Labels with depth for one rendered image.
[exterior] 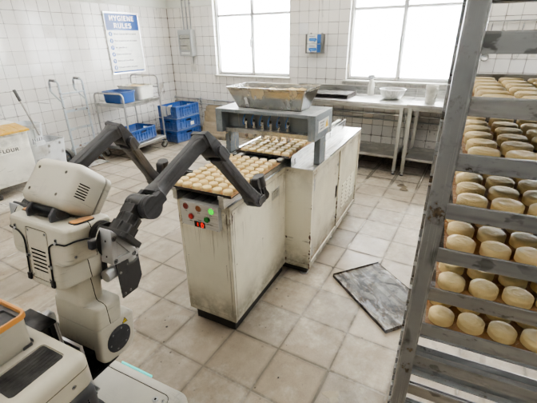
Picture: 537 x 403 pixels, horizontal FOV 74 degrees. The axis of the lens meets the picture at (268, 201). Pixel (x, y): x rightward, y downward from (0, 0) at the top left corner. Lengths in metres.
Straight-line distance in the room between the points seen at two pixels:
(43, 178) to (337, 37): 4.74
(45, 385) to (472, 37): 1.17
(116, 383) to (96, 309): 0.51
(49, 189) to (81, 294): 0.37
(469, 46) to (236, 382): 1.81
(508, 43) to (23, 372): 1.27
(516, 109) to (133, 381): 1.64
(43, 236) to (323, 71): 4.85
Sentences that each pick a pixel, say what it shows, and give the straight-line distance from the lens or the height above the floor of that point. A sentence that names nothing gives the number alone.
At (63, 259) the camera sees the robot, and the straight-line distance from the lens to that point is 1.22.
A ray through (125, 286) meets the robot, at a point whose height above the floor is 0.80.
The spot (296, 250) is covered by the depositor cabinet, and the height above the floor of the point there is 0.22.
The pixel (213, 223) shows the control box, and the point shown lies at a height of 0.75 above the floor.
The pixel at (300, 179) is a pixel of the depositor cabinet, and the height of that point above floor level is 0.76.
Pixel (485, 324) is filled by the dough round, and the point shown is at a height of 1.04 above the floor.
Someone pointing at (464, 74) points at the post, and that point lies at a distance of 0.61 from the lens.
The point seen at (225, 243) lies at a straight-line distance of 1.90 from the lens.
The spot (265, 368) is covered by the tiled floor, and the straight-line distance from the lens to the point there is 2.10.
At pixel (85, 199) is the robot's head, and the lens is 1.23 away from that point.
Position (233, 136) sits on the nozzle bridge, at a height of 0.95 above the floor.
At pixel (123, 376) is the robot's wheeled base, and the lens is 1.83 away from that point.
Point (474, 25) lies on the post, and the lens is 0.61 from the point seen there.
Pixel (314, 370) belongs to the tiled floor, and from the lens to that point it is 2.10.
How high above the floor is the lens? 1.60
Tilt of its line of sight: 25 degrees down
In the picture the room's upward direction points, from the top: 1 degrees counter-clockwise
